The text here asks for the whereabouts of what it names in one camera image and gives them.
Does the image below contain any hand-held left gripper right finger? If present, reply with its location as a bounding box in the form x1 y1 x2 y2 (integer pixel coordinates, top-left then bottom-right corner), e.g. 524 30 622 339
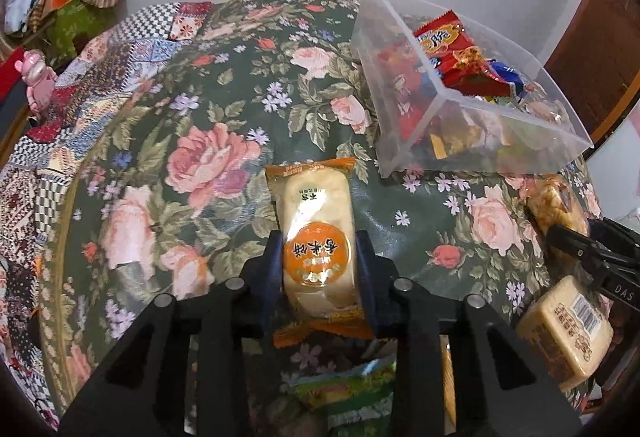
352 229 583 437

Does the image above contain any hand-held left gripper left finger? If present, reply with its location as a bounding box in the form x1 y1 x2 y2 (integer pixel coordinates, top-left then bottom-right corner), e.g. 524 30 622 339
57 229 287 437

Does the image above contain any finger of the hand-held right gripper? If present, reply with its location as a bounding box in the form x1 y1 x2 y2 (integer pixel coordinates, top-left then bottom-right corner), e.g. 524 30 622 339
587 216 640 251
547 223 602 269

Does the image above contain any golden crisp cake packet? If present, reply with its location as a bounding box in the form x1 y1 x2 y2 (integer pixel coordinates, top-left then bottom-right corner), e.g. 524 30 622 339
524 174 589 264

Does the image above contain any orange label rice cake packet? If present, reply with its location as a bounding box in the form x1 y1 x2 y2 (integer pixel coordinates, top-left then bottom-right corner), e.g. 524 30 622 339
265 157 368 350

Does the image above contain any clear plastic storage box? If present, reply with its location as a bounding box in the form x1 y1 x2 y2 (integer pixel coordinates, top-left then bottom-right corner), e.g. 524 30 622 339
350 0 595 178

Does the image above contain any blue chip packet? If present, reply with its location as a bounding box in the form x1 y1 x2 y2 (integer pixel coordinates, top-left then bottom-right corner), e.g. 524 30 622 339
487 59 525 98

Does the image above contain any red snack packet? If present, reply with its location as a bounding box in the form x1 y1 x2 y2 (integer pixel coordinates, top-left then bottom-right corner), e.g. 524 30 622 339
414 9 512 98

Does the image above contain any barcode brown cake packet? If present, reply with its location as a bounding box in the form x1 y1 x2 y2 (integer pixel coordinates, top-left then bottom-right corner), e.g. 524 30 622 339
516 276 614 391

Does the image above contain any green snack packet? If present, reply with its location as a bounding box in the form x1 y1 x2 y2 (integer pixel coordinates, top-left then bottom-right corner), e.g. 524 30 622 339
290 359 397 437

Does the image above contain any floral green blanket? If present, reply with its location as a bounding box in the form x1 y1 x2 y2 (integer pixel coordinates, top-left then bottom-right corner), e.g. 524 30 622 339
37 0 606 437

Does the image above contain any yellow snack packet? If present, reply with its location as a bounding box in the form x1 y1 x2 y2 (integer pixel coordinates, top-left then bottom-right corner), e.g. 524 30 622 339
427 114 501 158

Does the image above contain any wooden door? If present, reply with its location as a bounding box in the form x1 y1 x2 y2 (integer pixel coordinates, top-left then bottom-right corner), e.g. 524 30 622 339
544 0 640 134

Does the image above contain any patchwork quilt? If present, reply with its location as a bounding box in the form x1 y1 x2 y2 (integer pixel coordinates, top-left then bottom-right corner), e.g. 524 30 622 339
0 0 216 420

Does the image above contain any pink toy figure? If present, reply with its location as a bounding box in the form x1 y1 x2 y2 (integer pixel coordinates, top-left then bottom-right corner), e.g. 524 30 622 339
15 49 58 114

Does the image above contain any green patterned cloth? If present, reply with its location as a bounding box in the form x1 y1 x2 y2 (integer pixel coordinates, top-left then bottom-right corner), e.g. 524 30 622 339
46 0 117 64

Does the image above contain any red cloth item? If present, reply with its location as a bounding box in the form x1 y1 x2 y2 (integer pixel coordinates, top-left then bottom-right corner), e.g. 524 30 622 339
0 51 27 104

